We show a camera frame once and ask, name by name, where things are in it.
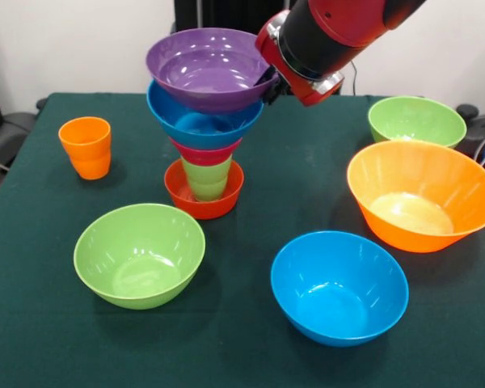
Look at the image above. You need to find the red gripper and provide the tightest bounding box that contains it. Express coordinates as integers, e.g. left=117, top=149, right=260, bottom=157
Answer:
left=253, top=10, right=345, bottom=108

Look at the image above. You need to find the purple plastic bowl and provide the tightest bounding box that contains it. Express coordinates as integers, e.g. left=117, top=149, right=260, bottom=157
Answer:
left=145, top=27, right=280, bottom=114

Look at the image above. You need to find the pink plastic bowl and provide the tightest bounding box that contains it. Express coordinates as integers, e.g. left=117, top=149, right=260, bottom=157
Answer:
left=169, top=137, right=243, bottom=167

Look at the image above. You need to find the blue plastic bowl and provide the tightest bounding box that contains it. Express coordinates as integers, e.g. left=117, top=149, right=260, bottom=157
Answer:
left=270, top=230, right=410, bottom=348
left=146, top=79, right=265, bottom=151

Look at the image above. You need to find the green plastic cup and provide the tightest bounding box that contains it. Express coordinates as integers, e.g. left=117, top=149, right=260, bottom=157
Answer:
left=180, top=154, right=234, bottom=203

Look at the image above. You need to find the red plastic bowl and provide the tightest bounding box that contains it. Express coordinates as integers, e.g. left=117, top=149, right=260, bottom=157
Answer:
left=163, top=158, right=245, bottom=221

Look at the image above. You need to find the large orange plastic bowl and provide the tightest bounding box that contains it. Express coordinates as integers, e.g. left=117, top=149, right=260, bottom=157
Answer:
left=346, top=140, right=485, bottom=255

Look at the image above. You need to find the green plastic bowl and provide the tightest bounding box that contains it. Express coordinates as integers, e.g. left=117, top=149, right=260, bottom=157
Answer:
left=73, top=202, right=207, bottom=311
left=367, top=95, right=468, bottom=150

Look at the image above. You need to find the orange plastic cup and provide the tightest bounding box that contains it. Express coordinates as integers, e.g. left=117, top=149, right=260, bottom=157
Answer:
left=57, top=116, right=112, bottom=181

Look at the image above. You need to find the black office chair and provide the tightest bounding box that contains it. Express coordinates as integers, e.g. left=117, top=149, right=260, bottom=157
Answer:
left=0, top=96, right=49, bottom=175
left=454, top=103, right=485, bottom=169

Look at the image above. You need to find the dark green tablecloth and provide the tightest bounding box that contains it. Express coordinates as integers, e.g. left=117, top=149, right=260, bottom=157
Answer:
left=0, top=91, right=485, bottom=388

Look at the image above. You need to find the black wall cable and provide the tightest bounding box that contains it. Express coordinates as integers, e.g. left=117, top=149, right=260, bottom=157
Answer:
left=339, top=60, right=359, bottom=96

